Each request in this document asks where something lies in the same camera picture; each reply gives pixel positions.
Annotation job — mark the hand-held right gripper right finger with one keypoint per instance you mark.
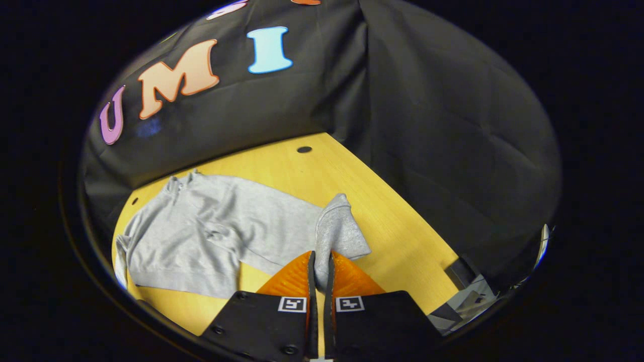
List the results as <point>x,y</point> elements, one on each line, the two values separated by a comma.
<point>328,301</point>

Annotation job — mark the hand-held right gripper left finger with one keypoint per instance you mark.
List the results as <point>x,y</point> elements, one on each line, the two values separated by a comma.
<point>312,301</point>

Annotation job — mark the grey sweatshirt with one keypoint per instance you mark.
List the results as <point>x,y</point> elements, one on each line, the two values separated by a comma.
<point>211,226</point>

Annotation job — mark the black backdrop cloth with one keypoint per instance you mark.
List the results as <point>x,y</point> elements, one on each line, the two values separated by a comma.
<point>427,125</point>

